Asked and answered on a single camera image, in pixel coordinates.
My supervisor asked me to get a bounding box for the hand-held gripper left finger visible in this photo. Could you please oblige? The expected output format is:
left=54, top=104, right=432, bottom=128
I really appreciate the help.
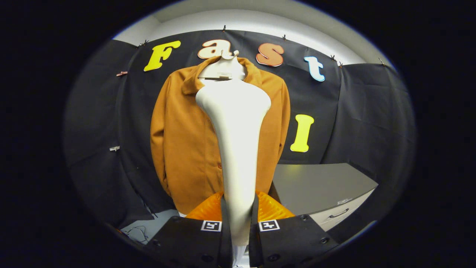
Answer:
left=143, top=191, right=233, bottom=268

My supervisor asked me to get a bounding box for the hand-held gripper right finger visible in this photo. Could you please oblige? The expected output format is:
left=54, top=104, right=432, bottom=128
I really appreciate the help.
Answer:
left=248, top=190, right=339, bottom=268

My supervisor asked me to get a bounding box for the orange button shirt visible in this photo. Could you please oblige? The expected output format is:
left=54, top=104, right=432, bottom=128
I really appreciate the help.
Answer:
left=150, top=56, right=291, bottom=216

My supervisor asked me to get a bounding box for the white garment steamer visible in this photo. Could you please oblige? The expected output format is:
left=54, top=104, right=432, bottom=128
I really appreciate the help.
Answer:
left=195, top=78, right=272, bottom=267

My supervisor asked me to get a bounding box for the grey drawer cabinet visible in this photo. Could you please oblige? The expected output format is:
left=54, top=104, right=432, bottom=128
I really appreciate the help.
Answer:
left=270, top=163, right=379, bottom=232

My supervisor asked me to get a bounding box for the black backdrop cloth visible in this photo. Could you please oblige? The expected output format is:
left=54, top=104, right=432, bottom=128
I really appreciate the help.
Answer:
left=63, top=29, right=416, bottom=242

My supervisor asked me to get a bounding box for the white mannequin torso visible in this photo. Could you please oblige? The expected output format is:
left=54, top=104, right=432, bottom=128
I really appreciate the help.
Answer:
left=198, top=50, right=247, bottom=82

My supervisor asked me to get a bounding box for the thin black cable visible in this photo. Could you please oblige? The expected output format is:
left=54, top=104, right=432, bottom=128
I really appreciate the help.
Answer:
left=123, top=225, right=151, bottom=242

